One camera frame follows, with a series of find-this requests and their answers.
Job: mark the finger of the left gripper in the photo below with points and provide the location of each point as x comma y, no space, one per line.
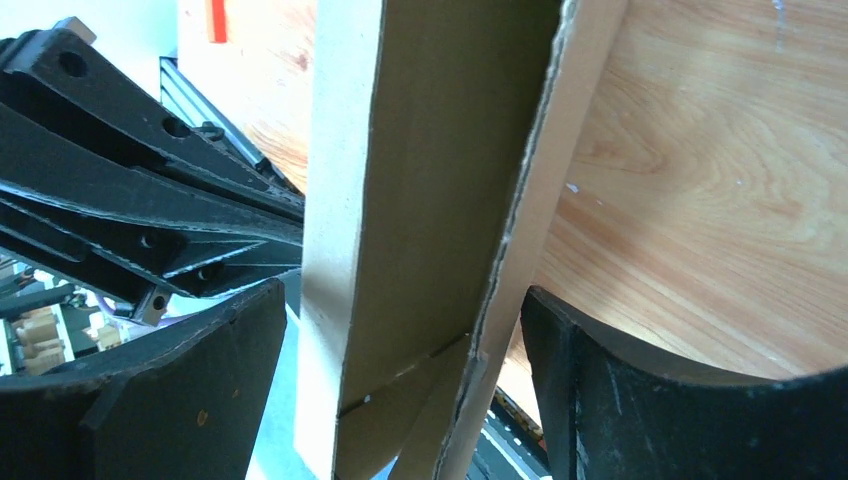
196,237
64,105

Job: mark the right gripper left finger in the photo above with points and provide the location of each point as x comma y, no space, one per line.
182,402

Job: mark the small orange block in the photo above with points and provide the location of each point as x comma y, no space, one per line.
216,21

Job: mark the aluminium rail frame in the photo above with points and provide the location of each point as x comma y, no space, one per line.
181,97

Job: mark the cardboard box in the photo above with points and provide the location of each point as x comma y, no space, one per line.
442,132

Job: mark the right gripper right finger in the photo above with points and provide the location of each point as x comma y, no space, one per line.
613,406

